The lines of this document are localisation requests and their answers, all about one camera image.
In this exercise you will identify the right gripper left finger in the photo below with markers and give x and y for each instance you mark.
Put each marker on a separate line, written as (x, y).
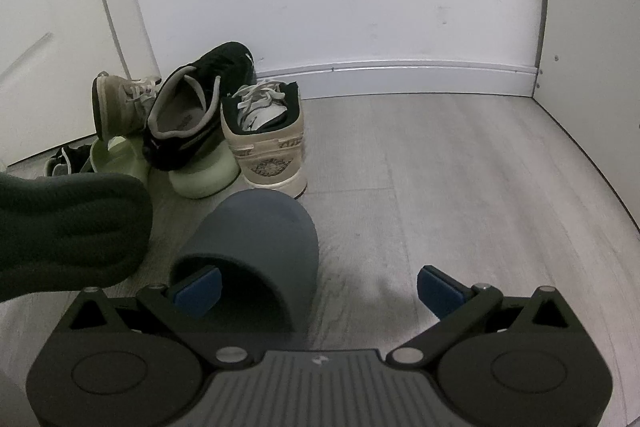
(179, 312)

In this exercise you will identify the beige jordan sneaker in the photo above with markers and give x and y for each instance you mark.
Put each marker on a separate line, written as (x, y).
(121, 106)
(263, 124)

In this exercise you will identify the white cabinet panel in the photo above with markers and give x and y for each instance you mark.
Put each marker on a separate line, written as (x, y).
(589, 84)

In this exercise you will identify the white door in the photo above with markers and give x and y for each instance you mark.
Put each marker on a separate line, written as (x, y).
(50, 52)

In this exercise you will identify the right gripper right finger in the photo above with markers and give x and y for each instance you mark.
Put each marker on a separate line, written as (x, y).
(460, 310)

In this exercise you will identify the grey-blue slide sandal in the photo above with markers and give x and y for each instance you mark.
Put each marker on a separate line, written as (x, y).
(266, 248)
(68, 232)

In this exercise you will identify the black puma sneaker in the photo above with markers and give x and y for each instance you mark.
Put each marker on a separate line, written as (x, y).
(183, 124)
(69, 160)

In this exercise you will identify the light green slide sandal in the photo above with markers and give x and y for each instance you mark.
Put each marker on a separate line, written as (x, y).
(207, 176)
(120, 155)

